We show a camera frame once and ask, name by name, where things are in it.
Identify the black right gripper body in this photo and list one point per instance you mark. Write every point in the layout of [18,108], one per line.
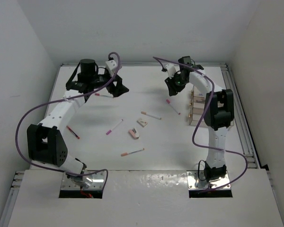
[176,83]

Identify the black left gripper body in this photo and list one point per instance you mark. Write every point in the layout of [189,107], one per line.
[101,80]

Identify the pink capped white marker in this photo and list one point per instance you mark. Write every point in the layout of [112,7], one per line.
[108,96]

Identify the orange capped white marker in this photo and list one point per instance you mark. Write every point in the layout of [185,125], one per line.
[151,115]

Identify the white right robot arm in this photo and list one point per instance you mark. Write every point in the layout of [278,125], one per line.
[214,165]

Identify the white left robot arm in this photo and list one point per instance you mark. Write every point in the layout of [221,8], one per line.
[45,141]

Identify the clear acrylic tiered organizer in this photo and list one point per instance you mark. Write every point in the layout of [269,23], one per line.
[198,108]

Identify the small beige eraser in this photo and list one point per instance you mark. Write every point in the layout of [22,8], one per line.
[141,122]

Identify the magenta capped white marker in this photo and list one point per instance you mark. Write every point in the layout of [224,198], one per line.
[112,128]

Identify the pink correction tape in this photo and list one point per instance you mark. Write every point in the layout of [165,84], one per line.
[134,133]

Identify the red pen at left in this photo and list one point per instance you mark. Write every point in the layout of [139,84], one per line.
[72,132]

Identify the orange capped marker front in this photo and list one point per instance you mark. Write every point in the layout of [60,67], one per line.
[133,152]

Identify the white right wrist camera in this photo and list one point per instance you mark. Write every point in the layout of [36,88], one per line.
[171,70]

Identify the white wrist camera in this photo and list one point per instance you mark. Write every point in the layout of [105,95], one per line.
[171,70]
[111,66]

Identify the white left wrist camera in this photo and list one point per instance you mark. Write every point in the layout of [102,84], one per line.
[111,66]

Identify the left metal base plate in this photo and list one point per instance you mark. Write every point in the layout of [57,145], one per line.
[90,182]

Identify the metal base plate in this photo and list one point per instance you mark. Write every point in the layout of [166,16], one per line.
[196,182]
[90,182]

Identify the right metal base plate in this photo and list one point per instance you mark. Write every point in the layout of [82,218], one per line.
[196,182]

